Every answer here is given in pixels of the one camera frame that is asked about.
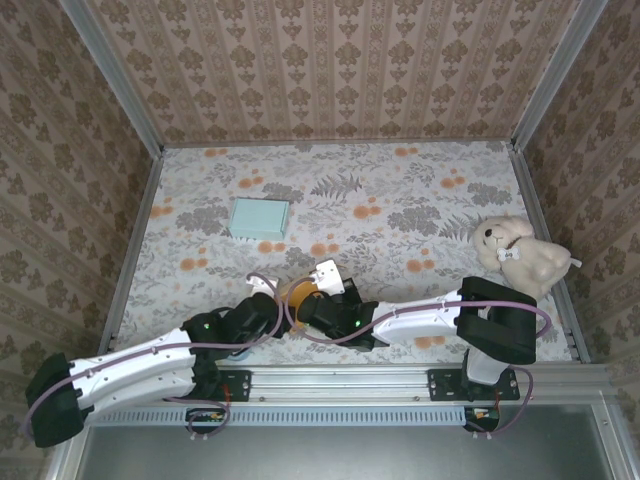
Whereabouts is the orange paper box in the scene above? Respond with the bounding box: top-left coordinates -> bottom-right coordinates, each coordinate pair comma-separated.
277,278 -> 321,332

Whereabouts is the light blue paper box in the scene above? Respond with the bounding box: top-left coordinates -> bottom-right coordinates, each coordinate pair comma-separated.
228,197 -> 291,240

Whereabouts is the black connector board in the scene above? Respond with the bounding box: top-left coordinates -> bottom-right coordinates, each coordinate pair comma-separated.
185,407 -> 226,434
463,405 -> 501,432

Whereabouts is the grey metal panel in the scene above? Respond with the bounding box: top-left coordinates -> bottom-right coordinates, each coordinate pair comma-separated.
79,404 -> 614,480

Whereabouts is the floral table mat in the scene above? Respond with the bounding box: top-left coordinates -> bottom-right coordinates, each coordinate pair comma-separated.
102,142 -> 586,366

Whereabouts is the cream plush dog toy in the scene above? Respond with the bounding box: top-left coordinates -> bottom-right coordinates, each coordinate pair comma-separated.
472,214 -> 584,301

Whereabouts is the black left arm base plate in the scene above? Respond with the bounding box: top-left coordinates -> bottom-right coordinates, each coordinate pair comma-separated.
214,368 -> 252,403

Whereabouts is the aluminium mounting rail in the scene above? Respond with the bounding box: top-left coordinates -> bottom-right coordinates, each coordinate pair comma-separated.
214,364 -> 614,405

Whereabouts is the grey slotted cable duct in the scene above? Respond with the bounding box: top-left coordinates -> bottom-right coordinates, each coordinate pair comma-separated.
87,405 -> 466,427

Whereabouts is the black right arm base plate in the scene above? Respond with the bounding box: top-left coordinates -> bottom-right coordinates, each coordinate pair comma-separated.
427,368 -> 521,403

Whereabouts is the aluminium table side rail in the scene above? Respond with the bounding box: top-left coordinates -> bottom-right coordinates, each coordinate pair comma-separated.
97,147 -> 166,369
509,142 -> 591,364

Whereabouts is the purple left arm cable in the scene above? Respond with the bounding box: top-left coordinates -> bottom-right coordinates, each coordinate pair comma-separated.
22,272 -> 287,444

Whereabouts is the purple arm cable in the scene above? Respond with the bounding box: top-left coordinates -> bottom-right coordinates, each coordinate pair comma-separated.
284,277 -> 553,436
22,272 -> 287,444

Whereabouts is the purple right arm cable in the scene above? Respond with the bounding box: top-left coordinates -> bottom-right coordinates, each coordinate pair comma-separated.
284,277 -> 553,436

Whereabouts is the aluminium frame bar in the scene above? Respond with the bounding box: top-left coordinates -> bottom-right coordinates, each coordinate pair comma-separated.
42,442 -> 86,480
592,394 -> 634,480

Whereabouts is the aluminium frame post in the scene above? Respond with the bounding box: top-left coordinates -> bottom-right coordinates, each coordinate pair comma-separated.
59,0 -> 166,156
512,0 -> 611,151

